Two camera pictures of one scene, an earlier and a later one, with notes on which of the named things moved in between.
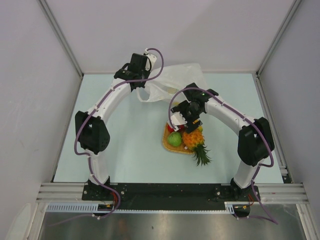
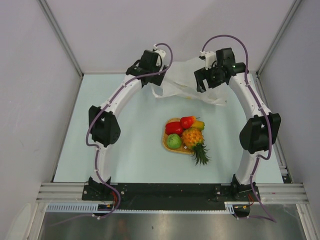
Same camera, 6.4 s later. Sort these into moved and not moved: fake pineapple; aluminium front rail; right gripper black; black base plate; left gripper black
Moved: right gripper black; left gripper black
Not moved: fake pineapple; aluminium front rail; black base plate
